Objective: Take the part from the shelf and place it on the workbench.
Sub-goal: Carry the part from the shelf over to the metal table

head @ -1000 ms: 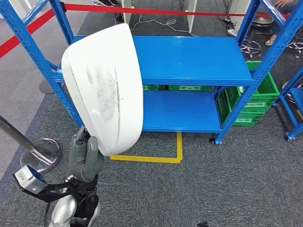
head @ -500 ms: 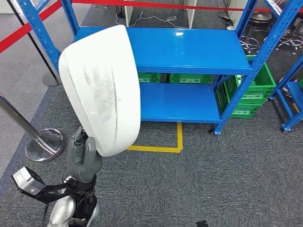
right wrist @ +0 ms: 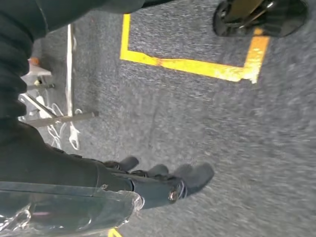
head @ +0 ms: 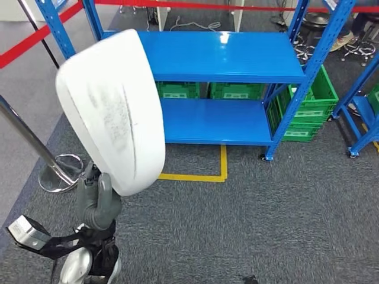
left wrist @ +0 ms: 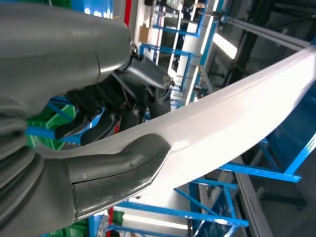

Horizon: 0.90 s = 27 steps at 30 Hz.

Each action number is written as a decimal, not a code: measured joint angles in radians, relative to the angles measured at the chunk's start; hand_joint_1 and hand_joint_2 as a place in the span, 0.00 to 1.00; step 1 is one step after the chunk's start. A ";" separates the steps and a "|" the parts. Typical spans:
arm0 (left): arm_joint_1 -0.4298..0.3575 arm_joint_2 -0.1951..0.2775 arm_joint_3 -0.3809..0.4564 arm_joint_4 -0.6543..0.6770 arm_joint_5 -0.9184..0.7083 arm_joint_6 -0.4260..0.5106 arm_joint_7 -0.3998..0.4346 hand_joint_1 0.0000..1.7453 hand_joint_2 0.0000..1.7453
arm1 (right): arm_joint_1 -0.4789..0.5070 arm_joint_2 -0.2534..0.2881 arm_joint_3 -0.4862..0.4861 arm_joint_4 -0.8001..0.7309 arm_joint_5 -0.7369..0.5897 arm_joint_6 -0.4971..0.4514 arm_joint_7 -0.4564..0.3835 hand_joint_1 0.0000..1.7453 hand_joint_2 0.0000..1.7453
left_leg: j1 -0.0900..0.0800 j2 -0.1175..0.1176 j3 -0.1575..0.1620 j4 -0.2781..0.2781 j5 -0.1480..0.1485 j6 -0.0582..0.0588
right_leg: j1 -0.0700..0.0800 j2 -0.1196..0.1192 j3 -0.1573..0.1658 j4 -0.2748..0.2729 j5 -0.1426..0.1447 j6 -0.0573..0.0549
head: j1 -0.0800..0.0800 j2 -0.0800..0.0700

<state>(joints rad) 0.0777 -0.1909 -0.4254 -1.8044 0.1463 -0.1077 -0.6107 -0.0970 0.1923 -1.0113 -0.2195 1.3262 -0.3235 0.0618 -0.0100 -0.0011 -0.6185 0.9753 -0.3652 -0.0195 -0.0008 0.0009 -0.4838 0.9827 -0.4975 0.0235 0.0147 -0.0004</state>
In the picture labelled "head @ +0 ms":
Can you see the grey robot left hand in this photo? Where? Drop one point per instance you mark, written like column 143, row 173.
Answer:
column 99, row 207

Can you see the white curved plastic part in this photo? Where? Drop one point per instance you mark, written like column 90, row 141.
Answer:
column 112, row 109

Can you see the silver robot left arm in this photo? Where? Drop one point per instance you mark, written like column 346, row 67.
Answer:
column 75, row 268

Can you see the blue metal shelf rack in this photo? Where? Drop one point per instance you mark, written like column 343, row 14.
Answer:
column 364, row 113
column 222, row 55

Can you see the chrome barrier stanchion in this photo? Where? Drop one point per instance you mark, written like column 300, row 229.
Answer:
column 29, row 137

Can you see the black pole stanchion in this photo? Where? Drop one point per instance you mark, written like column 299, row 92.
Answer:
column 38, row 33

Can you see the white panel-leg desk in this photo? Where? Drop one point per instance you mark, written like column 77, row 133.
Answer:
column 162, row 19

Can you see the chrome stool star base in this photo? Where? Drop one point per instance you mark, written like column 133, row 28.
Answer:
column 359, row 50
column 303, row 49

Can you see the dark round ribbed base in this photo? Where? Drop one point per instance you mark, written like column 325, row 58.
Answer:
column 316, row 19

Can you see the person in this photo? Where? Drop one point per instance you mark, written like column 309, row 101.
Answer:
column 342, row 41

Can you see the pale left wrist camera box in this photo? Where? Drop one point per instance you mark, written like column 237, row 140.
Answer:
column 26, row 233

